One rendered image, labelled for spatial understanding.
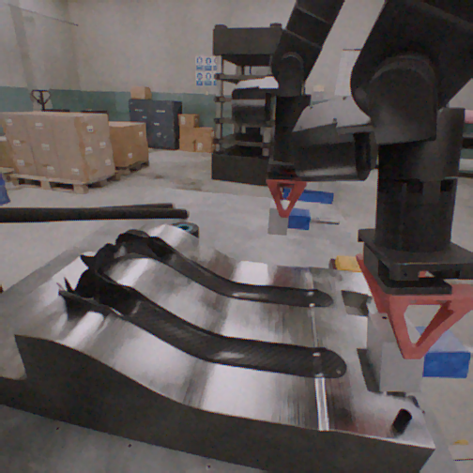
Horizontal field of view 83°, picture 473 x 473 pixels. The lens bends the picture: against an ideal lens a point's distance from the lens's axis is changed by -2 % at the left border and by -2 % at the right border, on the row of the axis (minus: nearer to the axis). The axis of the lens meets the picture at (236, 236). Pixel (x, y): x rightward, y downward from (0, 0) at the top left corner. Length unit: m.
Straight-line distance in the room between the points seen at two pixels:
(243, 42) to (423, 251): 4.11
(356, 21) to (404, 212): 6.65
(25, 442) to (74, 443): 0.05
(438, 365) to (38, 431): 0.41
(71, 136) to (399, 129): 3.91
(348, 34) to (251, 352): 6.66
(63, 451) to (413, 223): 0.40
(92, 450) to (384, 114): 0.40
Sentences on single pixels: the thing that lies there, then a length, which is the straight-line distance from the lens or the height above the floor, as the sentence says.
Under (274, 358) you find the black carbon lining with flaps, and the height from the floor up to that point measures 0.88.
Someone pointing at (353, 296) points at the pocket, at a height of 0.88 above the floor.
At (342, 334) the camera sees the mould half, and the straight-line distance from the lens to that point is 0.36.
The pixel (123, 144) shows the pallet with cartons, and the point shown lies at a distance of 4.75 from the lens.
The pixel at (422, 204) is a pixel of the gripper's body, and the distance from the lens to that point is 0.24.
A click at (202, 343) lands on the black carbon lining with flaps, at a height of 0.88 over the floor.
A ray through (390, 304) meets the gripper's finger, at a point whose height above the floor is 1.00.
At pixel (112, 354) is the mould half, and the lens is 0.29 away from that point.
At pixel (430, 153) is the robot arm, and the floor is 1.10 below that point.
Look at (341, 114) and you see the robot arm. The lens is 0.25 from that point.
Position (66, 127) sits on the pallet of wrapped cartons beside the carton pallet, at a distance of 4.05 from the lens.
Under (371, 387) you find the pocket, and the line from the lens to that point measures 0.36.
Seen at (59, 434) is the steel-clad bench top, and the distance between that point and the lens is 0.41.
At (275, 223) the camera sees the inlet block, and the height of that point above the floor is 0.93.
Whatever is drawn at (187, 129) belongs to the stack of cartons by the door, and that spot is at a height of 0.52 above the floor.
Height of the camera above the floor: 1.13
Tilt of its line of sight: 26 degrees down
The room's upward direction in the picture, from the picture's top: 3 degrees clockwise
